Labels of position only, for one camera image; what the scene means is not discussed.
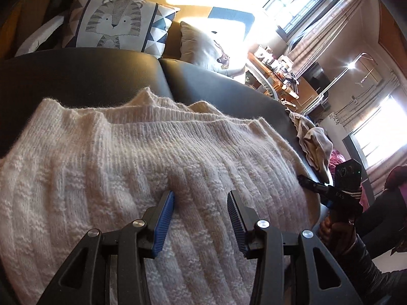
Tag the wooden desk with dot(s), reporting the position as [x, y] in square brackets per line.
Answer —
[254, 62]

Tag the beige ribbed knit garment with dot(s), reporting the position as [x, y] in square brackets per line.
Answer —
[302, 124]

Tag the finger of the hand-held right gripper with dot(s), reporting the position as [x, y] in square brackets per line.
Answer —
[314, 186]

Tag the white deer print cushion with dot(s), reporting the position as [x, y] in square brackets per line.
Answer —
[203, 47]

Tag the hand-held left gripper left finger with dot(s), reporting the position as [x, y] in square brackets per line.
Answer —
[163, 222]

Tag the cream knitted sweater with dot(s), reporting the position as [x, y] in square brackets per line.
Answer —
[111, 152]

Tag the large barred window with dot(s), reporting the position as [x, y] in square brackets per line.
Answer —
[299, 3]

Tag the metal pole stand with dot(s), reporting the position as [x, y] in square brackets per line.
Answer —
[337, 80]

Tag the tan smooth garment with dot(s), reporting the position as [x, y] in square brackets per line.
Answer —
[318, 152]

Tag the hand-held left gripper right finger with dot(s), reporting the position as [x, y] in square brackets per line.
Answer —
[237, 219]

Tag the small window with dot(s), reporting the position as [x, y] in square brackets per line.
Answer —
[378, 133]

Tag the tiger print cushion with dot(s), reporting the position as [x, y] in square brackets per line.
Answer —
[114, 22]

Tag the person's right forearm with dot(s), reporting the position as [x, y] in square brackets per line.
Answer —
[375, 273]

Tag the white floral panel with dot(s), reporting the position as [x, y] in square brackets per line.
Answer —
[332, 125]

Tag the clutter of small desk items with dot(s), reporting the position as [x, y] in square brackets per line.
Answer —
[273, 63]

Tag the beige patterned curtain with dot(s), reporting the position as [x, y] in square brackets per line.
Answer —
[365, 108]
[324, 35]

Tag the black television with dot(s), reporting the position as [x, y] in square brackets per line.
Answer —
[314, 76]

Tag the light wooden cabinet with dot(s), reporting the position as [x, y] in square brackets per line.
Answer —
[307, 92]

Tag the wall air conditioner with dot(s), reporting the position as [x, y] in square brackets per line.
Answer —
[370, 78]

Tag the person's right hand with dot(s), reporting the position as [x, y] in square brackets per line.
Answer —
[337, 236]

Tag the bed with pink ruffled bedspread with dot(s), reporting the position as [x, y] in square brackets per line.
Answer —
[337, 162]

